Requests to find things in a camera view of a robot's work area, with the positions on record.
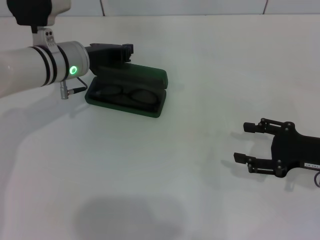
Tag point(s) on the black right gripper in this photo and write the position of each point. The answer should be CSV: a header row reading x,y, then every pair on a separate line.
x,y
295,150

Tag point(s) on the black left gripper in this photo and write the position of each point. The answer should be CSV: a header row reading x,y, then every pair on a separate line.
x,y
105,55

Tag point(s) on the green glasses case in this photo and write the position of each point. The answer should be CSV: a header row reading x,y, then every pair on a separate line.
x,y
145,72

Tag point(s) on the black round glasses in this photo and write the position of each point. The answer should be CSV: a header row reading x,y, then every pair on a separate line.
x,y
126,93

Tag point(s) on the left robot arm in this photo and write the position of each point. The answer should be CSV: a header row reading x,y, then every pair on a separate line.
x,y
30,67

